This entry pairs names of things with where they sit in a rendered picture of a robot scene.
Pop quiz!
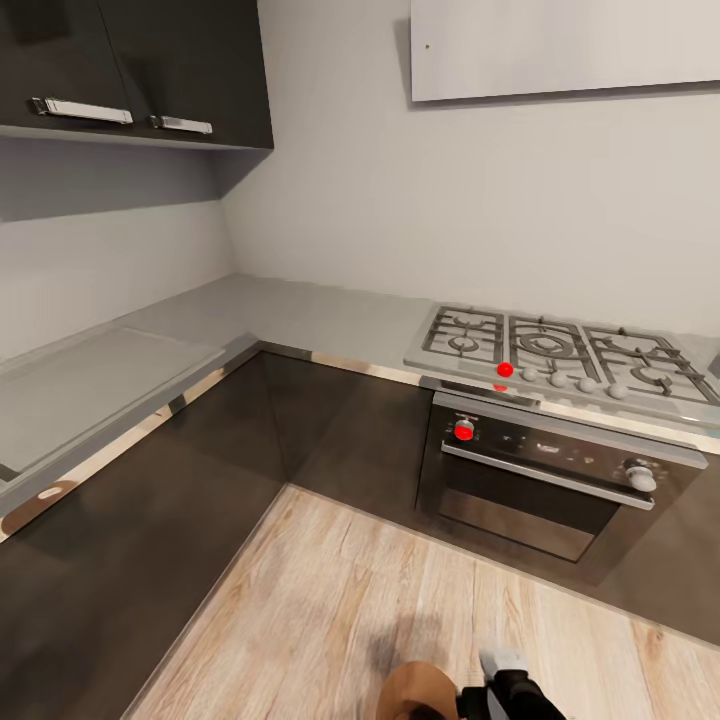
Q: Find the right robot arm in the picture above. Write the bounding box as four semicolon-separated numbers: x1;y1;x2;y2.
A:
456;649;564;720

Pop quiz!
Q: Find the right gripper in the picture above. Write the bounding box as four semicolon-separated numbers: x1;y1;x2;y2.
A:
456;683;492;720

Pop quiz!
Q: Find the trash can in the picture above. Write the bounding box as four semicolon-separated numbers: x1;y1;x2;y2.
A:
375;661;463;720

